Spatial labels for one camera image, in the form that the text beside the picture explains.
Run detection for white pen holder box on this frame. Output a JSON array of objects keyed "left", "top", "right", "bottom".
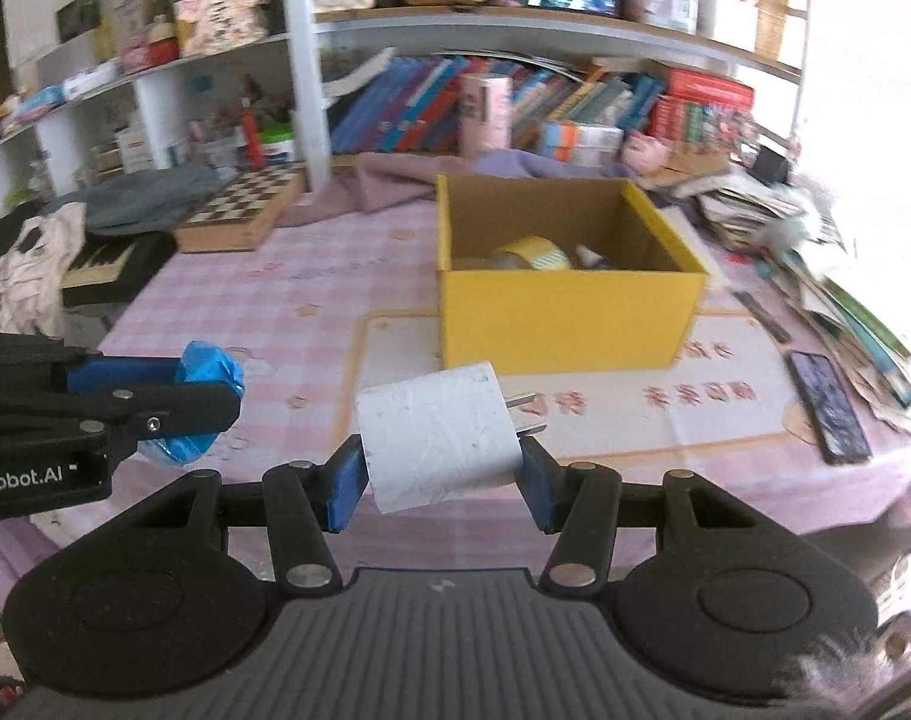
[{"left": 696, "top": 0, "right": 757, "bottom": 52}]

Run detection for yellow cardboard box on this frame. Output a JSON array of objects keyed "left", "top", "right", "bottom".
[{"left": 435, "top": 174, "right": 707, "bottom": 376}]

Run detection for grey folded clothing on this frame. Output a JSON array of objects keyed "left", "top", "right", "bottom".
[{"left": 42, "top": 163, "right": 226, "bottom": 238}]

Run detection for yellow tape roll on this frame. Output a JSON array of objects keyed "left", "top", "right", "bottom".
[{"left": 491, "top": 236, "right": 572, "bottom": 271}]

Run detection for white crumpled shirt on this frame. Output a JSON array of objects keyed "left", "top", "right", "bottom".
[{"left": 0, "top": 202, "right": 86, "bottom": 340}]

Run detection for white power adapter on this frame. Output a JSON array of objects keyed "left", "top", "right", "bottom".
[{"left": 354, "top": 362, "right": 546, "bottom": 514}]

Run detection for black keyboard piano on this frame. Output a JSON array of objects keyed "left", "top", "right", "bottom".
[{"left": 62, "top": 232, "right": 177, "bottom": 307}]

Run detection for black phone stand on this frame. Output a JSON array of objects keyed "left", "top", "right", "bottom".
[{"left": 748, "top": 146, "right": 793, "bottom": 185}]

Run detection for white spray bottle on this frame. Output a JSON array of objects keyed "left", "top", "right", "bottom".
[{"left": 576, "top": 244, "right": 615, "bottom": 271}]

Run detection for white shelf unit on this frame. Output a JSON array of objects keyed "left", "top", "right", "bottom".
[{"left": 0, "top": 0, "right": 803, "bottom": 215}]

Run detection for pink cylindrical device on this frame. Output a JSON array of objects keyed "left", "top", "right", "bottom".
[{"left": 458, "top": 73, "right": 512, "bottom": 160}]

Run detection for pink lucky cat figurine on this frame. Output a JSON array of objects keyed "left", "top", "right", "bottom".
[{"left": 174, "top": 0, "right": 268, "bottom": 57}]

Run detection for pink cloth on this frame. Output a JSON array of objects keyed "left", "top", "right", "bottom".
[{"left": 276, "top": 153, "right": 473, "bottom": 227}]

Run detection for grey metal ruler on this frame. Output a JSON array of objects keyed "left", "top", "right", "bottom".
[{"left": 733, "top": 291, "right": 792, "bottom": 344}]

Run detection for row of leaning books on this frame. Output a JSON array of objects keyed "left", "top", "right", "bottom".
[{"left": 328, "top": 50, "right": 665, "bottom": 166}]

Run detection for blue wrapper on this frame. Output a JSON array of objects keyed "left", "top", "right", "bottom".
[{"left": 138, "top": 340, "right": 245, "bottom": 466}]

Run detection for green lid white jar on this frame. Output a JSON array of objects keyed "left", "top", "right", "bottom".
[{"left": 258, "top": 124, "right": 296, "bottom": 164}]

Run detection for orange white medicine boxes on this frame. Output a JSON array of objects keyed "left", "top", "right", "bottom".
[{"left": 538, "top": 121, "right": 624, "bottom": 167}]

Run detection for pink pig toy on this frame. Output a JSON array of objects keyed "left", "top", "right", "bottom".
[{"left": 621, "top": 132, "right": 672, "bottom": 176}]

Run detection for black smartphone on table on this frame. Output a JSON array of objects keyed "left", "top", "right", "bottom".
[{"left": 786, "top": 349, "right": 871, "bottom": 466}]

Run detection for wooden chess board box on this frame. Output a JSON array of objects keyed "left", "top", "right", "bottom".
[{"left": 174, "top": 164, "right": 306, "bottom": 254}]

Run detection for red dictionary books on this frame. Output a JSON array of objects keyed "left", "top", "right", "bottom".
[{"left": 644, "top": 62, "right": 757, "bottom": 161}]

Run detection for red bottle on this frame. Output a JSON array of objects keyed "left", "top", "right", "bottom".
[{"left": 240, "top": 98, "right": 266, "bottom": 169}]

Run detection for purple cloth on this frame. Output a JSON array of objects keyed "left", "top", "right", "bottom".
[{"left": 470, "top": 149, "right": 638, "bottom": 181}]

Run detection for pink checkered tablecloth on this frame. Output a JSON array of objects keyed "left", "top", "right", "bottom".
[{"left": 0, "top": 185, "right": 911, "bottom": 602}]

